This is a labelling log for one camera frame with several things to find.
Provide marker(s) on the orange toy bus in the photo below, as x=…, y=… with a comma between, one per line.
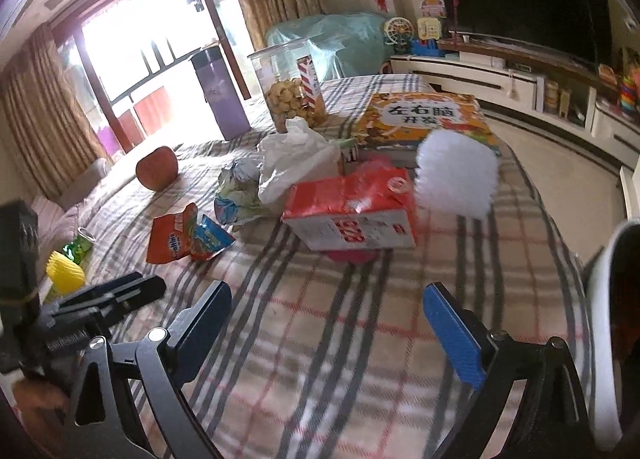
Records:
x=607, y=74

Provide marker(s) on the silver blue wrapper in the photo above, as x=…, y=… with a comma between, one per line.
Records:
x=237, y=194

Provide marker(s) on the plaid tablecloth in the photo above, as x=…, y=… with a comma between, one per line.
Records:
x=325, y=339

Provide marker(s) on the yellow plastic cup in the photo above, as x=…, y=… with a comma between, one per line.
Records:
x=65, y=274

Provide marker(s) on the white foam net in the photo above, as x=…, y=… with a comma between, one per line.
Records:
x=457, y=174

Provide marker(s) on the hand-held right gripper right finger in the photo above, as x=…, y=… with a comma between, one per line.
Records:
x=450, y=329

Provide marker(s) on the toy ferris wheel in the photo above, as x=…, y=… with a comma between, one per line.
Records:
x=399, y=31

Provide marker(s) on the red and white carton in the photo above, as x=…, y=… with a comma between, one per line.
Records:
x=350, y=209

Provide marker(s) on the sliding glass door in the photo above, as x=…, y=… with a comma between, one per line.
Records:
x=210, y=24

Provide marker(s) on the blue toy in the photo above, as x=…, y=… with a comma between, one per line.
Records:
x=426, y=48

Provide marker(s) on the person's left hand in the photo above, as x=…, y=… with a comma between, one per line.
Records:
x=40, y=395

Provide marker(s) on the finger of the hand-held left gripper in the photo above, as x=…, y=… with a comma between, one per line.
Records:
x=145, y=291
x=115, y=284

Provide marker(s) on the white plastic bag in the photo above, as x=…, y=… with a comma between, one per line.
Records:
x=295, y=159

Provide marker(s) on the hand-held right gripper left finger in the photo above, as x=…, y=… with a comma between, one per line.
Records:
x=202, y=326

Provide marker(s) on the white TV cabinet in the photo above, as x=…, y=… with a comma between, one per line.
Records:
x=480, y=74

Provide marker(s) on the red hanging cloth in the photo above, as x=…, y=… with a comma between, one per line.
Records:
x=152, y=109

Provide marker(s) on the black trash bin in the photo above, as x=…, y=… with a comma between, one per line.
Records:
x=607, y=339

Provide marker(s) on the purple water bottle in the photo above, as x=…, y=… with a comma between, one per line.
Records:
x=222, y=99

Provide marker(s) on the orange puzzle box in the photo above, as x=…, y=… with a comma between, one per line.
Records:
x=415, y=119

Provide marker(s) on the green snack wrapper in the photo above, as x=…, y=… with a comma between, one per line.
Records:
x=79, y=245

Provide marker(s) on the orange snack wrapper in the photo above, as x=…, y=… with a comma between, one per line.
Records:
x=167, y=239

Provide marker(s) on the light blue candy package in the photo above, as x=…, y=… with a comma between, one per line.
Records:
x=212, y=239

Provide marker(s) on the round wooden toy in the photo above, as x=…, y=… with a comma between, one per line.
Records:
x=551, y=95

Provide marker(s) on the yellow toy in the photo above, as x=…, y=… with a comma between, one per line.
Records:
x=428, y=29

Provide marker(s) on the clear cookie jar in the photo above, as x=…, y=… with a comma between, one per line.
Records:
x=287, y=89

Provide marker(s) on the teal covered furniture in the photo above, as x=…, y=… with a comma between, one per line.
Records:
x=340, y=44

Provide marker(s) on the red apple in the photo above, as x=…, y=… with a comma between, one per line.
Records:
x=157, y=168

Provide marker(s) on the pastel toy house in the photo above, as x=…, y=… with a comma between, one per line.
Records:
x=432, y=5

